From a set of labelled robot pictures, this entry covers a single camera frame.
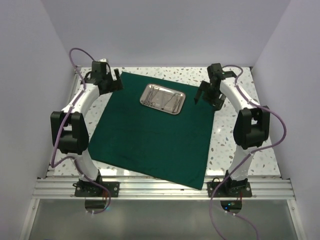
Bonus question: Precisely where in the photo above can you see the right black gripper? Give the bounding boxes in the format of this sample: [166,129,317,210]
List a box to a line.
[194,80,226,112]

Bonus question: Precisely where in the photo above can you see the dark green surgical cloth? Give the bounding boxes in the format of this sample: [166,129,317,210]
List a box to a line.
[88,72,214,190]

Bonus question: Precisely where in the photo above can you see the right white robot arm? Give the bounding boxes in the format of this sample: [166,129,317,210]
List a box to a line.
[194,63,270,197]

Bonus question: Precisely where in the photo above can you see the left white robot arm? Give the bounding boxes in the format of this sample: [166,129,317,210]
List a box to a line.
[50,59,123,197]

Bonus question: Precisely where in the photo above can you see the steel surgical scissors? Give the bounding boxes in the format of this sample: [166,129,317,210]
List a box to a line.
[140,87,157,107]

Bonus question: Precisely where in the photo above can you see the stainless steel tray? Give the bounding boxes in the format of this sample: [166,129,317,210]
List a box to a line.
[139,83,186,115]

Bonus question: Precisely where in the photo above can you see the steel tweezers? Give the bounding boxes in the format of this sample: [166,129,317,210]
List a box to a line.
[152,88,166,108]

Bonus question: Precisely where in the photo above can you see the steel forceps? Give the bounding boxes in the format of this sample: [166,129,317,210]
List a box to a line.
[160,93,180,113]

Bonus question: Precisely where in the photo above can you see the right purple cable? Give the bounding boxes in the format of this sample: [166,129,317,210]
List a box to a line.
[209,65,288,240]

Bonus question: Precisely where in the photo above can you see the purple cable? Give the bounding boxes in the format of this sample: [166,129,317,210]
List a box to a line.
[49,47,112,215]
[209,65,288,240]

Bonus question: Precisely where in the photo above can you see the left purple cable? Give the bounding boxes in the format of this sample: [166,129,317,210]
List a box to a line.
[49,47,112,215]

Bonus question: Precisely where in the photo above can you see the aluminium left side rail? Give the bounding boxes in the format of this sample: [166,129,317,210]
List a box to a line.
[46,70,80,177]

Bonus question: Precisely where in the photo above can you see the aluminium rail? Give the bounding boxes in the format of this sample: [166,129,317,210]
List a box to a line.
[46,70,80,177]
[32,177,296,200]

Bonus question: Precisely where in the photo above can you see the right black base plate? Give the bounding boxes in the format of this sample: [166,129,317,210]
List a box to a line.
[206,177,253,198]

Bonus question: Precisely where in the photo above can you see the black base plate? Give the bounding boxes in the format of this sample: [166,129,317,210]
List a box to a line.
[206,177,253,198]
[72,180,120,198]

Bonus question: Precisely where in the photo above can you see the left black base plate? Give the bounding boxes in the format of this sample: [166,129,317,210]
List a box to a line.
[72,180,120,198]

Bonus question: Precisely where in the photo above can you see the aluminium front rail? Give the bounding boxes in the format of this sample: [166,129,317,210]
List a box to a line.
[32,177,296,200]

